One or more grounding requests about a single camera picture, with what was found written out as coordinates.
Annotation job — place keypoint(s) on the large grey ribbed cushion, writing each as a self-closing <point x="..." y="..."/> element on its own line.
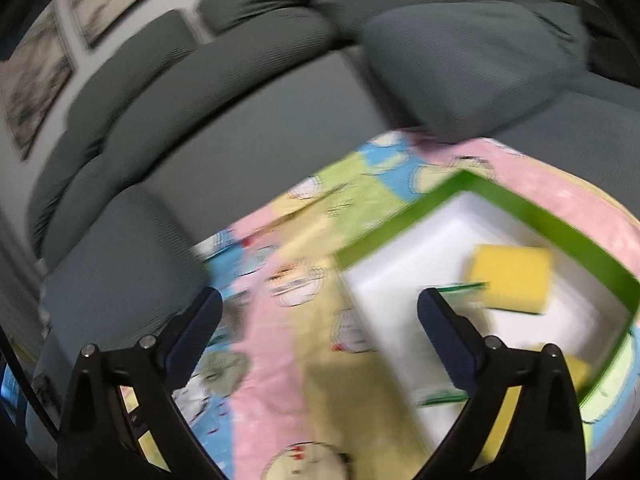
<point x="475" y="75"/>

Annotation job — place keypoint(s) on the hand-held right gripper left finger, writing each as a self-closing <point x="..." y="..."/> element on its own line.
<point x="192" y="340"/>

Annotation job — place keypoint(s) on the green and yellow scouring sponge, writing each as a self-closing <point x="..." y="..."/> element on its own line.
<point x="510" y="275"/>

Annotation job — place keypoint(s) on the grey sofa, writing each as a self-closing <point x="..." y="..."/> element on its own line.
<point x="260" y="125"/>

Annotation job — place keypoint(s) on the green cardboard box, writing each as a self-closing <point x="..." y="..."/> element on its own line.
<point x="450" y="240"/>

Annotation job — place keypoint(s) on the printed cartoon blanket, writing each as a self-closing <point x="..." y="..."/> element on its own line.
<point x="280" y="410"/>

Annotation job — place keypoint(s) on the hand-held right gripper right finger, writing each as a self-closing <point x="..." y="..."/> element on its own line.
<point x="450" y="345"/>

